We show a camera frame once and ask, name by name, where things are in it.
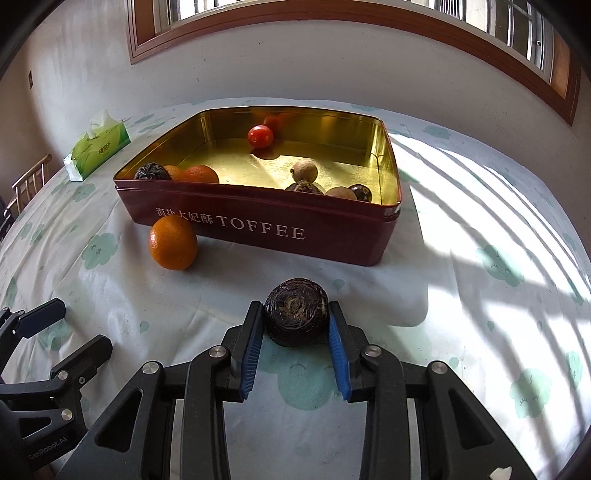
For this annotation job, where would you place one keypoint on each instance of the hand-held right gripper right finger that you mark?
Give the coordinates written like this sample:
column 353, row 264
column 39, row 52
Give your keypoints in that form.
column 339, row 364

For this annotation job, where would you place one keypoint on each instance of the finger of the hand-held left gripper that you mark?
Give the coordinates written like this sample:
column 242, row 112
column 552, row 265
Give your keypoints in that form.
column 44, row 318
column 87, row 353

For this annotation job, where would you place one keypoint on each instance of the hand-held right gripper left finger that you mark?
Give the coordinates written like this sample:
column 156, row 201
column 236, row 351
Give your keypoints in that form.
column 249, row 364

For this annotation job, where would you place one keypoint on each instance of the dark purple water chestnut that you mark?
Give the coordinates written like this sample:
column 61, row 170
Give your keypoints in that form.
column 295, row 314
column 150, row 171
column 304, row 187

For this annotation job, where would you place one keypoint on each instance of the red rectangular metal tin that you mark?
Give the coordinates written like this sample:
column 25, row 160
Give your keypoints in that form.
column 277, row 228

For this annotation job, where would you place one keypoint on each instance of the smooth orange tangerine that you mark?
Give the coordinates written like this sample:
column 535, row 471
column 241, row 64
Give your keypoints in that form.
column 173, row 243

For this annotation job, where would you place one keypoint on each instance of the small glossy dark fruit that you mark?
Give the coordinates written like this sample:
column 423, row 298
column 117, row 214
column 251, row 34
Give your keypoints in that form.
column 361, row 192

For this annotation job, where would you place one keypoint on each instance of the large rough-skinned tangerine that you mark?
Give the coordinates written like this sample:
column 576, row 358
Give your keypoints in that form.
column 197, row 175

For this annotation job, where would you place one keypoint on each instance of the red tomato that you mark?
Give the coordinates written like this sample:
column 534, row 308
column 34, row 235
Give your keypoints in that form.
column 260, row 136

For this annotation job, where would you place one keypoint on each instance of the white green-patterned tablecloth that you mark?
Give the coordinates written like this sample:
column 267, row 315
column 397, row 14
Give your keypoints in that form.
column 461, row 300

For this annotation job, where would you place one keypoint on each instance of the light wooden chair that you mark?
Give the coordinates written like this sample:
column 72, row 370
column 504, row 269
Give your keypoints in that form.
column 32, row 177

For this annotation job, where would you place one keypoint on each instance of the green tissue box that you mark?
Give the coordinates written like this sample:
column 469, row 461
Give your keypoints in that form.
column 99, row 147

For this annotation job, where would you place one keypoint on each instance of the small orange fruit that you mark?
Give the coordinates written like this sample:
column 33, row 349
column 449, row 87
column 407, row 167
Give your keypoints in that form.
column 171, row 171

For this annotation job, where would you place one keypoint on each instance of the tan longan with stalk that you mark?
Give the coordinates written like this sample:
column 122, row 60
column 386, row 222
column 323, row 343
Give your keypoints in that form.
column 304, row 170

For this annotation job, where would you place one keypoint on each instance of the wooden framed window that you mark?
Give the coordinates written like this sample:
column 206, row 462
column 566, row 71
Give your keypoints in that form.
column 295, row 23

